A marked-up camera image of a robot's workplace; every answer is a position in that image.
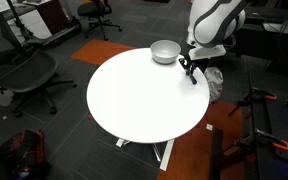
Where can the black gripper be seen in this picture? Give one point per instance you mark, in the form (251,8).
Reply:
(197,63)

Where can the teal marker pen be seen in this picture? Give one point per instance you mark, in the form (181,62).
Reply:
(193,80)

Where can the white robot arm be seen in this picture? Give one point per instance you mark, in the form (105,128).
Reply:
(210,23)

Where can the white grey bowl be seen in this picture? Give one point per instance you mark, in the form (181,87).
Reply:
(165,51)

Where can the white plastic bag bin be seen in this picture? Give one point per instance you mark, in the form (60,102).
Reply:
(214,78)

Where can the round white table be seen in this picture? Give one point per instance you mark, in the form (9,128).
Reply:
(138,100)

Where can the black office chair at desk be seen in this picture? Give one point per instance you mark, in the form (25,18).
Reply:
(97,9)

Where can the white cabinet with counter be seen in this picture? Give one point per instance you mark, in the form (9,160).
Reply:
(43,18)

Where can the black electric scooter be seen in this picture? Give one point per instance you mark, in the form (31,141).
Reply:
(73,27)

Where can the black mesh office chair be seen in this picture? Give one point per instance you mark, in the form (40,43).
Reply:
(25,73)

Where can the red black backpack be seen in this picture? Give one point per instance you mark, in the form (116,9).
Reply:
(24,156)

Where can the orange handled clamp upper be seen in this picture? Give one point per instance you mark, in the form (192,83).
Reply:
(248,98)

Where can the orange handled clamp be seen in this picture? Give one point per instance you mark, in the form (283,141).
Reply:
(248,140)
(248,98)

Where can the orange handled clamp lower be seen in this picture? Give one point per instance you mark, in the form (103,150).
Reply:
(248,140)

